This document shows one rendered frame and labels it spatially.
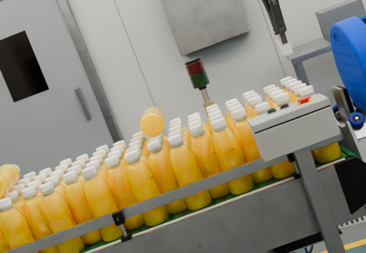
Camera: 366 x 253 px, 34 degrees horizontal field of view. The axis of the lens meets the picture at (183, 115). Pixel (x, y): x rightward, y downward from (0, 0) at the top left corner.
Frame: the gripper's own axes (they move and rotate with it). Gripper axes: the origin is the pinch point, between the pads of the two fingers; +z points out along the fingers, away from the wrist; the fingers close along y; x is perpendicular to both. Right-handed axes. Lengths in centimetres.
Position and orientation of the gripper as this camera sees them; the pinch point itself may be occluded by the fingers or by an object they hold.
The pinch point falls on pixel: (284, 43)
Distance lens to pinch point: 171.5
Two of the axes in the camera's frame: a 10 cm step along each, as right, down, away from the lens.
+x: -9.4, 3.4, 0.5
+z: 3.4, 9.3, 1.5
